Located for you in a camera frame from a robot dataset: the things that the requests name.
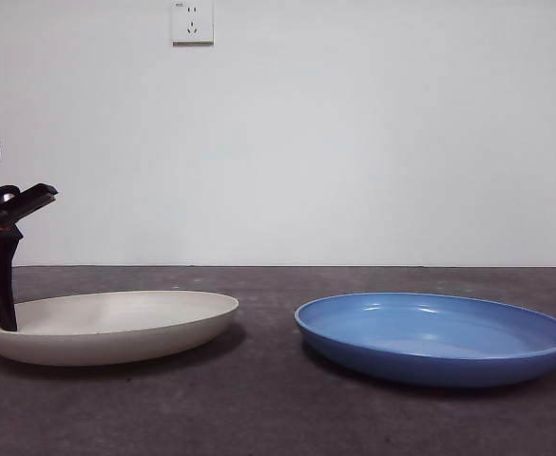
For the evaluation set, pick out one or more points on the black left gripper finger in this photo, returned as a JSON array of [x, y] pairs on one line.
[[5, 280]]

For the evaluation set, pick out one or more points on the white round plate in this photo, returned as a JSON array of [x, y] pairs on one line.
[[116, 328]]

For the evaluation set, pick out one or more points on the blue round plate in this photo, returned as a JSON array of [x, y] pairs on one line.
[[429, 347]]

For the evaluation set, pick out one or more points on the white wall socket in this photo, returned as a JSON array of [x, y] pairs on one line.
[[193, 24]]

